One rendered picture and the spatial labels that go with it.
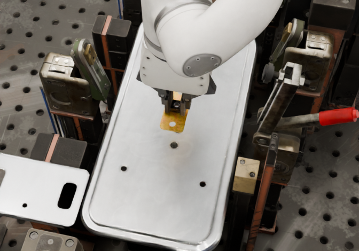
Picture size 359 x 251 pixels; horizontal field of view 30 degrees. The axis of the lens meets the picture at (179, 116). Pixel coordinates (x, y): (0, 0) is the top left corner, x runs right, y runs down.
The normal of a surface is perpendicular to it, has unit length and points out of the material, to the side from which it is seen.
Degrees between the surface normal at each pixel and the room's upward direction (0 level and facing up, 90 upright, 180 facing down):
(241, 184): 90
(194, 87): 94
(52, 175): 0
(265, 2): 68
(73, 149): 0
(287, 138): 0
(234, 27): 73
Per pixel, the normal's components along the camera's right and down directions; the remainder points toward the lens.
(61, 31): 0.00, -0.51
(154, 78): -0.27, 0.85
